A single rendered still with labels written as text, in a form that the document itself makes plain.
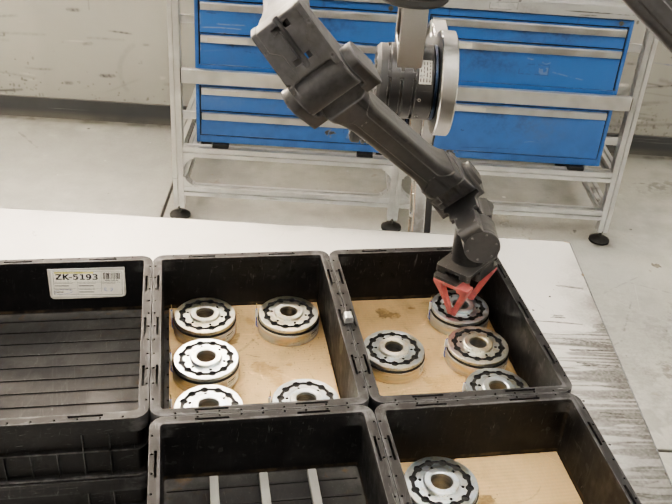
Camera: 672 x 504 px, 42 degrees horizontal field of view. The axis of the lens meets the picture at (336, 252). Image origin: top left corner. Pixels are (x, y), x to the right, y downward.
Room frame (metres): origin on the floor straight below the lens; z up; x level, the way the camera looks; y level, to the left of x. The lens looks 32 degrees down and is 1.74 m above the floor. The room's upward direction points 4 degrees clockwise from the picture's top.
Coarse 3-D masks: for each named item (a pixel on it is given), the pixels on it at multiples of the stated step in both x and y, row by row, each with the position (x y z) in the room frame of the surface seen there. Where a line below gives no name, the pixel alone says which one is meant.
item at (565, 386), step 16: (336, 256) 1.29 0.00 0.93; (336, 272) 1.24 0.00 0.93; (512, 288) 1.23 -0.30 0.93; (352, 304) 1.15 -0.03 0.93; (528, 320) 1.14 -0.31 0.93; (352, 336) 1.07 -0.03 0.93; (544, 352) 1.06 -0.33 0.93; (368, 368) 1.00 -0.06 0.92; (560, 368) 1.03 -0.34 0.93; (368, 384) 0.96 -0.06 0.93; (560, 384) 1.00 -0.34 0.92; (384, 400) 0.93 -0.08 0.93; (400, 400) 0.93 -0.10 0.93; (416, 400) 0.93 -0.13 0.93; (432, 400) 0.94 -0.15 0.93
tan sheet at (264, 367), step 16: (240, 320) 1.22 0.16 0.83; (320, 320) 1.24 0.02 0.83; (240, 336) 1.18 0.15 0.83; (256, 336) 1.18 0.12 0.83; (320, 336) 1.19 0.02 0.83; (240, 352) 1.13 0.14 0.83; (256, 352) 1.14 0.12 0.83; (272, 352) 1.14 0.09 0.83; (288, 352) 1.14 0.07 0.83; (304, 352) 1.15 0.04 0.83; (320, 352) 1.15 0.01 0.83; (240, 368) 1.09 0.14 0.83; (256, 368) 1.10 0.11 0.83; (272, 368) 1.10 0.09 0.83; (288, 368) 1.10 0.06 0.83; (304, 368) 1.10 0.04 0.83; (320, 368) 1.11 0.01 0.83; (240, 384) 1.05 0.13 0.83; (256, 384) 1.06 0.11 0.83; (272, 384) 1.06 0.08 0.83; (336, 384) 1.07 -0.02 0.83; (256, 400) 1.02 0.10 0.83
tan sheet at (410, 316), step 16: (368, 304) 1.30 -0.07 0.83; (384, 304) 1.30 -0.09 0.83; (400, 304) 1.30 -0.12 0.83; (416, 304) 1.31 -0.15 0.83; (368, 320) 1.25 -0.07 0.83; (384, 320) 1.25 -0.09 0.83; (400, 320) 1.26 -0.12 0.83; (416, 320) 1.26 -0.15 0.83; (416, 336) 1.21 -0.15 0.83; (432, 336) 1.22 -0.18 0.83; (432, 352) 1.17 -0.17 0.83; (432, 368) 1.13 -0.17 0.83; (448, 368) 1.13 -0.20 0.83; (512, 368) 1.15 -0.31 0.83; (384, 384) 1.08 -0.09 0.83; (400, 384) 1.08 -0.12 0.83; (416, 384) 1.09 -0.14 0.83; (432, 384) 1.09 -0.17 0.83; (448, 384) 1.09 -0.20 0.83
